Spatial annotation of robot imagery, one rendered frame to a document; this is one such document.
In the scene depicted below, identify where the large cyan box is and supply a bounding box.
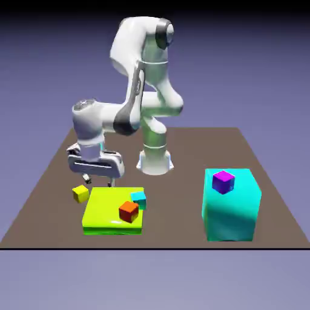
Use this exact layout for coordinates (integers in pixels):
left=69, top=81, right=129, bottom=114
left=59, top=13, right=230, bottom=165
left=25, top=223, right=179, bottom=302
left=202, top=168, right=262, bottom=242

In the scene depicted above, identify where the small orange cube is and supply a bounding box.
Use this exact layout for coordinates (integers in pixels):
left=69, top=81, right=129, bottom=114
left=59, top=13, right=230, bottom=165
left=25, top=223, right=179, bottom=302
left=118, top=200, right=140, bottom=223

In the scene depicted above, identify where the small yellow cube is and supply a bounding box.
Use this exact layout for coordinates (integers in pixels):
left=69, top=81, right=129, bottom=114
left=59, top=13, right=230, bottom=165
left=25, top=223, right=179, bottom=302
left=71, top=184, right=90, bottom=203

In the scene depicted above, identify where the small cyan cube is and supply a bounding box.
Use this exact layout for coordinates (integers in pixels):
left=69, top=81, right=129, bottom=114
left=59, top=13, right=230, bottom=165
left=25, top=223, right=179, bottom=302
left=130, top=190, right=148, bottom=211

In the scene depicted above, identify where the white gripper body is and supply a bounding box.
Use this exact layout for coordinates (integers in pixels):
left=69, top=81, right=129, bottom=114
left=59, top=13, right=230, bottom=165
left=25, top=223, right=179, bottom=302
left=67, top=150, right=125, bottom=179

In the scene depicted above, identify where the large lime green box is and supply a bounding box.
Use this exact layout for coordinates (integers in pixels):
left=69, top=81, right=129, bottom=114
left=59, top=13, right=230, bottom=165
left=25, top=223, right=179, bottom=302
left=81, top=186, right=145, bottom=236

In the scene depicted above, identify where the small purple cube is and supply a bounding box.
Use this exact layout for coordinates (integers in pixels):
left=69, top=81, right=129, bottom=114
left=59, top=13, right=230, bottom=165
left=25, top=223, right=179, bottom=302
left=212, top=170, right=236, bottom=195

